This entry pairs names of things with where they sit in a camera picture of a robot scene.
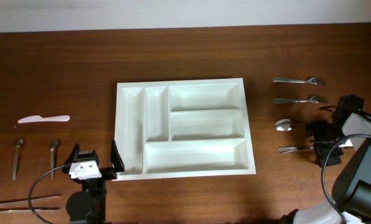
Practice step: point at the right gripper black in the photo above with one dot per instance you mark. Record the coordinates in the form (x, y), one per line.
(316, 126)

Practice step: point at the small steel teaspoon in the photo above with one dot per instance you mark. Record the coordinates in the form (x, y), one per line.
(18, 146)
(53, 146)

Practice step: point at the large steel spoon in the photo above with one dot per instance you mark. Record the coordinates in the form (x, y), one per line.
(283, 150)
(288, 124)

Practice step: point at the pink plastic knife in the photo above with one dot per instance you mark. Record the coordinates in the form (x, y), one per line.
(38, 118)

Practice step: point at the white plastic cutlery tray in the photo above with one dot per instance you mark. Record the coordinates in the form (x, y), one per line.
(188, 128)

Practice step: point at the steel fork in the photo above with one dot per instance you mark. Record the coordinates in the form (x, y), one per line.
(313, 99)
(313, 81)

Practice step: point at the small steel teaspoon far left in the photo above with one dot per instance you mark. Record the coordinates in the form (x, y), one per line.
(18, 146)

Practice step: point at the steel fork top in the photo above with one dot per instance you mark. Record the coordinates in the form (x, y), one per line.
(313, 81)

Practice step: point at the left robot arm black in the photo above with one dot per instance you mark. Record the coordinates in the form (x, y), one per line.
(89, 204)

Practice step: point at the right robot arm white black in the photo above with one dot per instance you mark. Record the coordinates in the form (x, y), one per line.
(349, 201)

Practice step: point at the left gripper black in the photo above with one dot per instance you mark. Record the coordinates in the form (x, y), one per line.
(118, 163)

